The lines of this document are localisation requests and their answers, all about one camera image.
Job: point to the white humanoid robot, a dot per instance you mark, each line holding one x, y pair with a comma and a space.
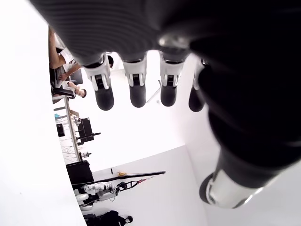
98, 189

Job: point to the long black pole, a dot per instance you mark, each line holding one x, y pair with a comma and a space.
141, 174

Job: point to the person in white shirt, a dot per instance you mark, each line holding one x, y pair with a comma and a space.
65, 61

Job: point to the black equipment crate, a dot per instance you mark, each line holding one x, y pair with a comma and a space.
80, 174

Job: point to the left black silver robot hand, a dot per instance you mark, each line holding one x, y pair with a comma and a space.
211, 35

